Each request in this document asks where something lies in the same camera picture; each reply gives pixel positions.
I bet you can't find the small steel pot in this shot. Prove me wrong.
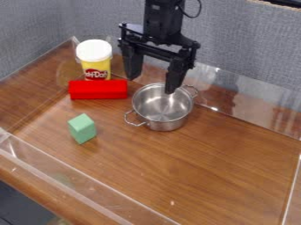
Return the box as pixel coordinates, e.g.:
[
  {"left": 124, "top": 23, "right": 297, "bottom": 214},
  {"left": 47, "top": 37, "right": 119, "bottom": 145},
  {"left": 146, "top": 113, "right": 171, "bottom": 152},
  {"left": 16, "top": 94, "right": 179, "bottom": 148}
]
[{"left": 123, "top": 83, "right": 199, "bottom": 132}]

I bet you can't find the yellow Play-Doh can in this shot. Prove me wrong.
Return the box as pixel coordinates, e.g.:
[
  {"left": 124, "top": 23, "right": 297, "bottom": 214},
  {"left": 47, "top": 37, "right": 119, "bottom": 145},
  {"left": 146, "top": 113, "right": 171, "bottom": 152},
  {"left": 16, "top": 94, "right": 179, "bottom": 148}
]
[{"left": 75, "top": 40, "right": 112, "bottom": 81}]

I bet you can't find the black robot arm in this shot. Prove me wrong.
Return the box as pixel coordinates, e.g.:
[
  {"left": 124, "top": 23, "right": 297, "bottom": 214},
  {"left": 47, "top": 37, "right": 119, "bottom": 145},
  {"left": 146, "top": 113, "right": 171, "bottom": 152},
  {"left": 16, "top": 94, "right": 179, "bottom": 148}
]
[{"left": 119, "top": 0, "right": 201, "bottom": 94}]

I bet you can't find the green foam block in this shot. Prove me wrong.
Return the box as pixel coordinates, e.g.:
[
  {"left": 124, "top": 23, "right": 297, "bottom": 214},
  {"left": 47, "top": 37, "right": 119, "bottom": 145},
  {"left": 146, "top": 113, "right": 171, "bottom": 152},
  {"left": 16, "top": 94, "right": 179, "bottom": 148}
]
[{"left": 67, "top": 113, "right": 96, "bottom": 144}]

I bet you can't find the black cable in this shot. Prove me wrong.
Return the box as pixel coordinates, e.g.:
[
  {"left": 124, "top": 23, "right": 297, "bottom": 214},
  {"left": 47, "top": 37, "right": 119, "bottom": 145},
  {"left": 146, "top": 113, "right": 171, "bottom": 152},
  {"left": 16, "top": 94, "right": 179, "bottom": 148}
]
[{"left": 178, "top": 0, "right": 203, "bottom": 19}]

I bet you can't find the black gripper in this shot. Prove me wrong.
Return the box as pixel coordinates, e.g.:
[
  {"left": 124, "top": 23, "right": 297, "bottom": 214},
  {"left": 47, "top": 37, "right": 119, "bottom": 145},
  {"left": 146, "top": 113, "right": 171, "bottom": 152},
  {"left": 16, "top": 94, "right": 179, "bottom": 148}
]
[{"left": 119, "top": 23, "right": 199, "bottom": 94}]

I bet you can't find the red rectangular block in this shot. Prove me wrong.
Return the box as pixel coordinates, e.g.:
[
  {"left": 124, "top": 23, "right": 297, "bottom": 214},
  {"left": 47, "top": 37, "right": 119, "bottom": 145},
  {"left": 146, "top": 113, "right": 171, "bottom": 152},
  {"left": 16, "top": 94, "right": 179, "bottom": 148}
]
[{"left": 68, "top": 80, "right": 127, "bottom": 99}]

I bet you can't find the clear acrylic table barrier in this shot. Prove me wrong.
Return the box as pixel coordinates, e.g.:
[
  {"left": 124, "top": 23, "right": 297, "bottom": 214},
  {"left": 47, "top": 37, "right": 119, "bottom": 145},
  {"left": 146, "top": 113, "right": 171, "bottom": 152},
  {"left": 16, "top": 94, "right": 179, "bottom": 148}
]
[{"left": 0, "top": 41, "right": 301, "bottom": 225}]

